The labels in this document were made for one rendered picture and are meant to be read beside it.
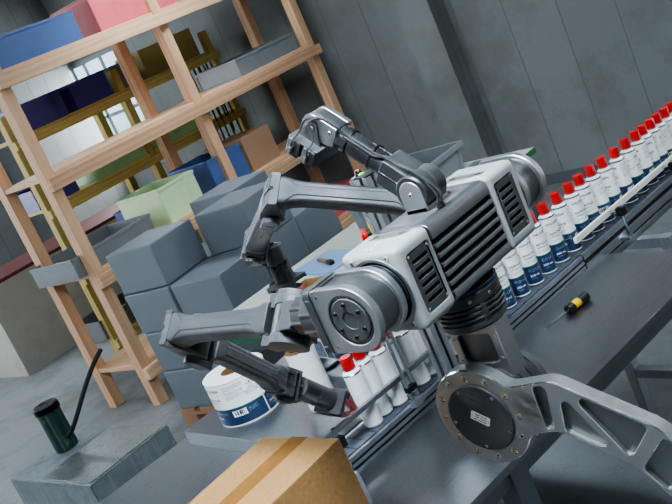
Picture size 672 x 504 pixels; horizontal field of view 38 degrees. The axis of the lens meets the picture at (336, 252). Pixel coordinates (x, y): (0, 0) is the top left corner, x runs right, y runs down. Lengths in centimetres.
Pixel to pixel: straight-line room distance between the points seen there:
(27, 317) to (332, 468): 697
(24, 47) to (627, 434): 514
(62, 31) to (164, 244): 180
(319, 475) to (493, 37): 558
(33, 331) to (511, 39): 466
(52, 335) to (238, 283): 403
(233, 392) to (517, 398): 135
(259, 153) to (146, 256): 227
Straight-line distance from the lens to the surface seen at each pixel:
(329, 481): 204
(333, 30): 813
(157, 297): 541
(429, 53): 742
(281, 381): 238
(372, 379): 261
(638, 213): 350
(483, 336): 186
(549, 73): 718
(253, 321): 184
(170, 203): 671
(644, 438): 171
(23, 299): 887
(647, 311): 281
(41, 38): 645
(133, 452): 485
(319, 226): 573
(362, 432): 262
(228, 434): 301
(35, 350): 889
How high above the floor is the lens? 195
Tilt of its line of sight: 14 degrees down
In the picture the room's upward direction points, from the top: 24 degrees counter-clockwise
